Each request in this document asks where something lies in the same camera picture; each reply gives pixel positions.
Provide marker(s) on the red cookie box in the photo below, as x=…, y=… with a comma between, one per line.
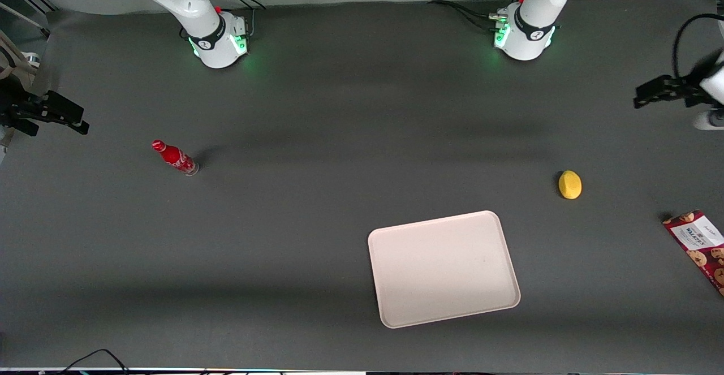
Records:
x=701, y=245

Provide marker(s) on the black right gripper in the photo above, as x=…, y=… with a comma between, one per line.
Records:
x=16, y=107

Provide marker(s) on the yellow lemon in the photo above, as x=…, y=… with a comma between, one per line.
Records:
x=570, y=185

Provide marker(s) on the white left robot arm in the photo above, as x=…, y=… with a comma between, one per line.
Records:
x=537, y=30

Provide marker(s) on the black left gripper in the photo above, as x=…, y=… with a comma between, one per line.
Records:
x=689, y=87

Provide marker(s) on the beige plastic tray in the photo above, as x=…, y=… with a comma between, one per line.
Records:
x=444, y=268

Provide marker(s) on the red cola bottle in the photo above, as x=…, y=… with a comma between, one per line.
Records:
x=174, y=156

